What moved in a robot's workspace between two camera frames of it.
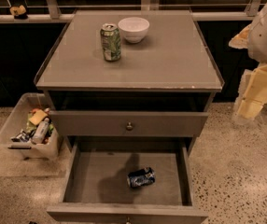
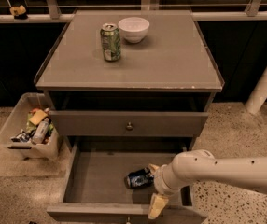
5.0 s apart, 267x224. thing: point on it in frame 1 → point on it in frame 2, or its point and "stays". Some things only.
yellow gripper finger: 257,87 → 157,204
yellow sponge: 37,117 stays
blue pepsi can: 141,177 stays
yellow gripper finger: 241,40 → 153,168
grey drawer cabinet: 131,91 stays
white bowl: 133,29 stays
